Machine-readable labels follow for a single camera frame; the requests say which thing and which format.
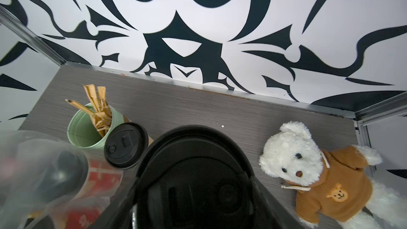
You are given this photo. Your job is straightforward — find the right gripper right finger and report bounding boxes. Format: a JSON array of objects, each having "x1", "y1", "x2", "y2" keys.
[{"x1": 250, "y1": 177, "x2": 304, "y2": 229}]

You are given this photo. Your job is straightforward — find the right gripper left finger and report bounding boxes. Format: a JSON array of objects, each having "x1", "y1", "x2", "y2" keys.
[{"x1": 89, "y1": 178, "x2": 139, "y2": 229}]

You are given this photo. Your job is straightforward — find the red milk tea cup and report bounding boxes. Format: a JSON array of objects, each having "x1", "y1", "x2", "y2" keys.
[
  {"x1": 36, "y1": 151, "x2": 124, "y2": 203},
  {"x1": 33, "y1": 206, "x2": 103, "y2": 229},
  {"x1": 131, "y1": 125, "x2": 254, "y2": 229}
]

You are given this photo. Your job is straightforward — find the clear plastic bag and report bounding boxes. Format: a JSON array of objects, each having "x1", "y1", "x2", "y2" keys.
[{"x1": 1, "y1": 130, "x2": 124, "y2": 229}]

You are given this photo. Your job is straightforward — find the red milk tea cup back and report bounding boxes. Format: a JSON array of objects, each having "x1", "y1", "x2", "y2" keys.
[{"x1": 131, "y1": 125, "x2": 254, "y2": 229}]

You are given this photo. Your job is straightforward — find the cream milk tea cup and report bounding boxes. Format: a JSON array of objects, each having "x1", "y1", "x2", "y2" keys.
[{"x1": 104, "y1": 122, "x2": 153, "y2": 170}]

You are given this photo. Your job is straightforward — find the white teddy bear brown hoodie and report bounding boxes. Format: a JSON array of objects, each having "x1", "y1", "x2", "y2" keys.
[{"x1": 259, "y1": 121, "x2": 407, "y2": 229}]

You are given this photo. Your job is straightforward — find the green cup holder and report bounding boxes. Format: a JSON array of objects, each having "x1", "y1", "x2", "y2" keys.
[{"x1": 67, "y1": 106, "x2": 130, "y2": 151}]

